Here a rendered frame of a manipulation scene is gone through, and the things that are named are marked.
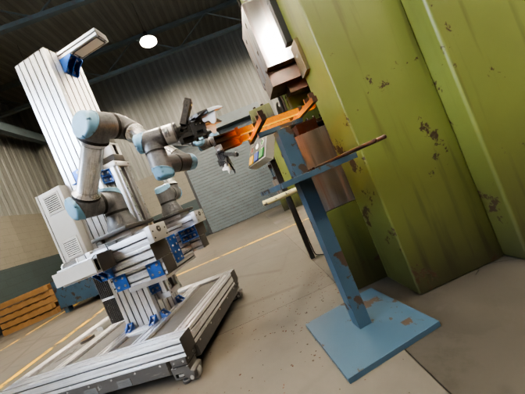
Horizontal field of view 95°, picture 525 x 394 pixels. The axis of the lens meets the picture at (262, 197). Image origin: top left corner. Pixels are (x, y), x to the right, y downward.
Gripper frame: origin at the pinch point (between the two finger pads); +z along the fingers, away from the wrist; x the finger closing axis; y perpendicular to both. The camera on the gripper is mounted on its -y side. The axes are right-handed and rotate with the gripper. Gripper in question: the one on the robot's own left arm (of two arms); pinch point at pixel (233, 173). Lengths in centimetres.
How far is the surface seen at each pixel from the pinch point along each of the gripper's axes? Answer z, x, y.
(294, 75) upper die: -35, 29, -68
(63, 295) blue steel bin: 57, -200, 485
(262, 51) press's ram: -53, 37, -56
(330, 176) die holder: 29, 45, -63
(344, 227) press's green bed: 58, 46, -60
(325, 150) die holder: 15, 44, -66
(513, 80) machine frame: 21, 61, -145
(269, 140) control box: -13.9, -12.0, -34.8
